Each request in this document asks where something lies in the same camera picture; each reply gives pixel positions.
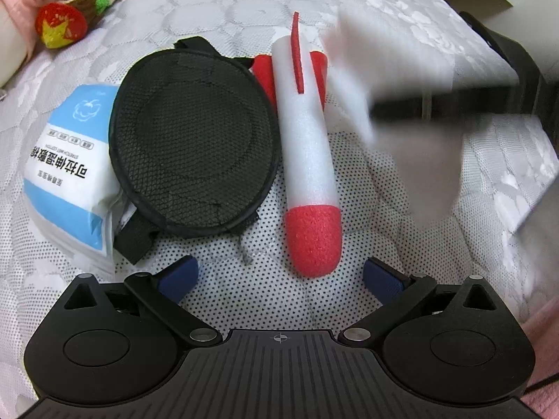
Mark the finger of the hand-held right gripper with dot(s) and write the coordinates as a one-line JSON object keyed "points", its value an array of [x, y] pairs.
{"points": [[436, 107]]}

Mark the white red foam rocket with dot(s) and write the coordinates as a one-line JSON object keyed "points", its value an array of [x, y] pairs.
{"points": [[305, 139]]}

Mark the black mesh round pouch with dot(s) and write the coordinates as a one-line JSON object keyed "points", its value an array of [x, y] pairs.
{"points": [[192, 139]]}

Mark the pink cloth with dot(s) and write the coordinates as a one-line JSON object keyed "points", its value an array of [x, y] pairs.
{"points": [[543, 358]]}

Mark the red green knitted toy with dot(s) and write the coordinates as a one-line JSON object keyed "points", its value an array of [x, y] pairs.
{"points": [[70, 19]]}

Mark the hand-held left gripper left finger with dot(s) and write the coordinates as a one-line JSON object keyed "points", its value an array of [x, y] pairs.
{"points": [[179, 277]]}

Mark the blue white cotton pad packet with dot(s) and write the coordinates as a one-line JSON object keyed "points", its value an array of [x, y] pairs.
{"points": [[65, 174]]}

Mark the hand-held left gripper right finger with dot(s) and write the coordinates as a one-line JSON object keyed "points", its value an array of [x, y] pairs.
{"points": [[384, 280]]}

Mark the white soft cloth sheet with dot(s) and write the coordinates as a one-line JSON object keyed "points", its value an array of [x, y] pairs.
{"points": [[384, 56]]}

